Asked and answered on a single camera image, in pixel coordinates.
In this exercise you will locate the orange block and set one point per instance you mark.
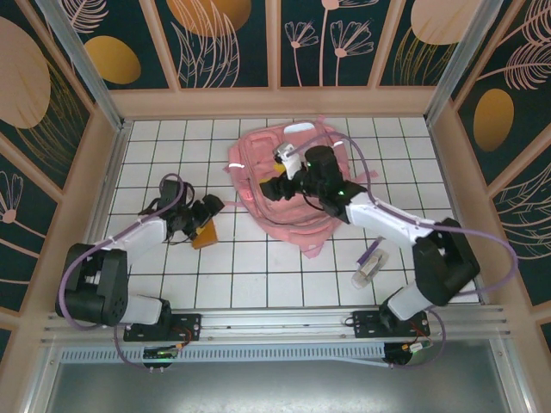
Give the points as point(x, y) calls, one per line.
point(206, 238)

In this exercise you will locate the pink backpack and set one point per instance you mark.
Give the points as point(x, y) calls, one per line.
point(258, 150)

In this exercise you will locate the purple pen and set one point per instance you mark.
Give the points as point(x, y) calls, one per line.
point(369, 251)

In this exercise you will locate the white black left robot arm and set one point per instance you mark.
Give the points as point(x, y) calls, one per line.
point(142, 230)

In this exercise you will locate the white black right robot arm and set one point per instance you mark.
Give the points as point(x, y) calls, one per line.
point(379, 215)

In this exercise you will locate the small circuit board green light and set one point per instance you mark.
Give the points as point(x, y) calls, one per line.
point(415, 347)
point(159, 354)

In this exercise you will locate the grey metal sheet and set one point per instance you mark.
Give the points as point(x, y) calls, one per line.
point(275, 387)

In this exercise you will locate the aluminium side rail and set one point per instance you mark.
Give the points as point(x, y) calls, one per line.
point(114, 159)

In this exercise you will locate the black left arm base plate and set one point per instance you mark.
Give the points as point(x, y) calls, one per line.
point(189, 324)

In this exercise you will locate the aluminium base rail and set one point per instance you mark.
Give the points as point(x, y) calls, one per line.
point(280, 322)

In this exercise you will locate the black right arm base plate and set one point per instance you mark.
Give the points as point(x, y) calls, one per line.
point(366, 324)

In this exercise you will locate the aluminium frame post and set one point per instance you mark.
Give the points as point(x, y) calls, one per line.
point(79, 56)
point(465, 56)

